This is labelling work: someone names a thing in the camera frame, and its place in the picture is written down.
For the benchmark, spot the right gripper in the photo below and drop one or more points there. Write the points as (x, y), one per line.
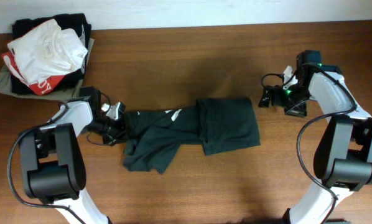
(300, 110)

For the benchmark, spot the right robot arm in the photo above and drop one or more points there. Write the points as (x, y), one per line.
(343, 159)

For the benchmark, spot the dark teal t-shirt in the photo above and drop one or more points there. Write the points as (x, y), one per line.
(218, 125)

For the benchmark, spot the red and white folded shirt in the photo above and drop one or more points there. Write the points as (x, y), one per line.
(21, 86)

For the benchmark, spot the black folded shirt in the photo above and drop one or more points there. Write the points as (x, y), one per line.
(78, 23)

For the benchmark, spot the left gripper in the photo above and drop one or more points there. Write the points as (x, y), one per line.
(121, 136)

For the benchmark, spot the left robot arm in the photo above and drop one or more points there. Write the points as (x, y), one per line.
(52, 166)

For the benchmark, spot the grey folded shirt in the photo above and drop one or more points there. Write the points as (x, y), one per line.
(6, 84)

